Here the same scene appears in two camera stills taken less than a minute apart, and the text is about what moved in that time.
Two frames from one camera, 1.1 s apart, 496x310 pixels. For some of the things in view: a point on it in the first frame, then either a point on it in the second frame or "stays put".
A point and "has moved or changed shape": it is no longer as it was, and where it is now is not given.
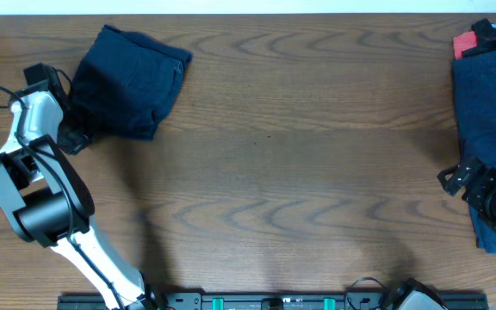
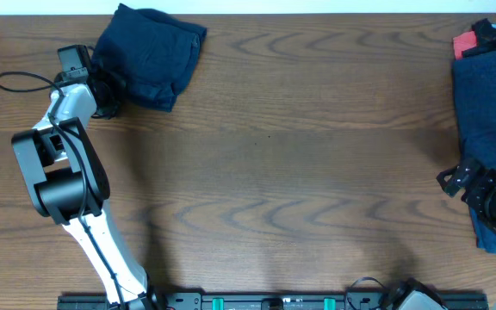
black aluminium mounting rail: [264, 300] stays put
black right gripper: [463, 182] stays put
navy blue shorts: [126, 84] has moved or changed shape
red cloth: [464, 41] stays put
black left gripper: [72, 140] to [102, 92]
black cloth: [491, 39] stays put
